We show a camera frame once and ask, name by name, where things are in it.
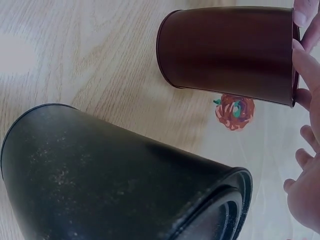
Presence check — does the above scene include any person's left hand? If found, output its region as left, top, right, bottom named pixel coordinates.
left=292, top=0, right=320, bottom=51

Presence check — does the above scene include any person's right hand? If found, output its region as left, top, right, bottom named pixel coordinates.
left=283, top=39, right=320, bottom=240

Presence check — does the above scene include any brown metal cup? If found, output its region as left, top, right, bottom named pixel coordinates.
left=156, top=6, right=301, bottom=109

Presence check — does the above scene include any black metal cup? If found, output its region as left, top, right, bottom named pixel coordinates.
left=0, top=102, right=254, bottom=240

